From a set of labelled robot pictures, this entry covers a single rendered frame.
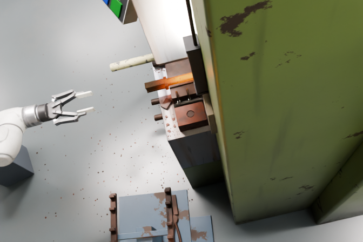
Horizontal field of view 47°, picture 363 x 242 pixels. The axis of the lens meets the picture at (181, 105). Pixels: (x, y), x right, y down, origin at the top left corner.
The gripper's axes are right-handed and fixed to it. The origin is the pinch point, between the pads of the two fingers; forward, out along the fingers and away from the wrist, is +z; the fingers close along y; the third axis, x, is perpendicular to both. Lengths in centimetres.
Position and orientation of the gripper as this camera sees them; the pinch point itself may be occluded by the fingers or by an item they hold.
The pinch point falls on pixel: (86, 102)
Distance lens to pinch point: 180.9
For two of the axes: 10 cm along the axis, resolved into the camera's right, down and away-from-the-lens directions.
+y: 2.0, 8.9, -4.2
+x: -1.4, -4.0, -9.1
